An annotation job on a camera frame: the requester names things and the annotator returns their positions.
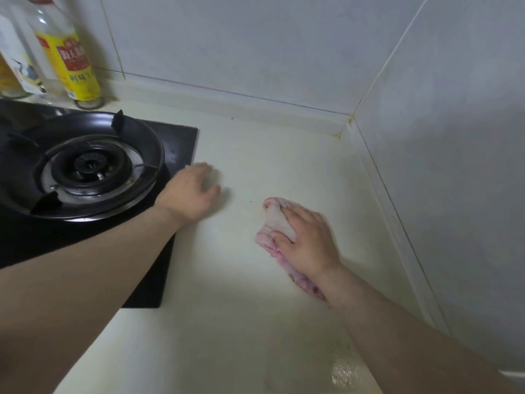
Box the person's left hand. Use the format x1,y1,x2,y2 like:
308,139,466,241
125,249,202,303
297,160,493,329
154,161,222,226

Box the person's right hand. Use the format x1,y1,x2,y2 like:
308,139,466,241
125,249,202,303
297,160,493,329
270,202,343,283

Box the pink dish cloth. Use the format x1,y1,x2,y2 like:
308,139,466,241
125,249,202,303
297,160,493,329
255,196,329,302

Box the person's right forearm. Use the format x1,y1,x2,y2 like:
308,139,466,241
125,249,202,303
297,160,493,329
316,264,517,394

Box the person's left forearm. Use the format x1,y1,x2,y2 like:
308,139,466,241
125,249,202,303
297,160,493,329
0,205,185,394

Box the black glass gas stove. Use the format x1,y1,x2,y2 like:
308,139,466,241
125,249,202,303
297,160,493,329
0,98,199,309

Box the black round stove burner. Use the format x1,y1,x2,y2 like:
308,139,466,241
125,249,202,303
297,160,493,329
0,110,166,221

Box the yellow label vinegar bottle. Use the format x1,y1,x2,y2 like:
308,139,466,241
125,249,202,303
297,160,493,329
24,0,102,109

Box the white cap green band bottle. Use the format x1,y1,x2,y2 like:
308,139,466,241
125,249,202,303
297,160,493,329
0,14,46,97

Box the black cap yellow label bottle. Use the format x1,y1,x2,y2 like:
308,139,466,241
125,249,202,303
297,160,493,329
0,53,25,99

